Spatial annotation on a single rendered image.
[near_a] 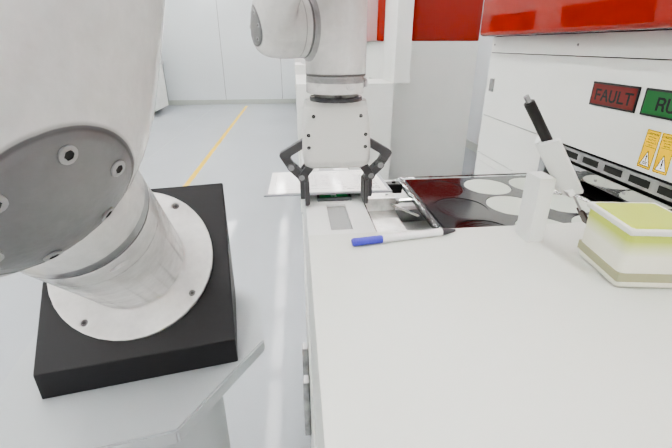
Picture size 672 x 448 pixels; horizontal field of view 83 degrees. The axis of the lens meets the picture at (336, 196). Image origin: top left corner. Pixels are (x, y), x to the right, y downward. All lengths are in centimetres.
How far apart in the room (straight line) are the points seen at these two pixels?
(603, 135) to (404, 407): 78
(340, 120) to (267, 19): 16
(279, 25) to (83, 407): 48
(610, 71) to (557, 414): 76
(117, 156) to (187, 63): 866
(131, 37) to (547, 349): 35
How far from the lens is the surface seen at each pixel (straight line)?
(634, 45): 95
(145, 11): 19
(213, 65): 873
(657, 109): 89
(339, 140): 55
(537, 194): 51
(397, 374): 32
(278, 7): 47
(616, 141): 95
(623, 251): 47
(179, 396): 53
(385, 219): 75
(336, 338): 34
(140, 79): 19
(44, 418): 57
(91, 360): 55
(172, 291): 53
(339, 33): 52
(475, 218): 74
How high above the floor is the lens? 120
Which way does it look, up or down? 22 degrees down
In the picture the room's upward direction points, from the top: straight up
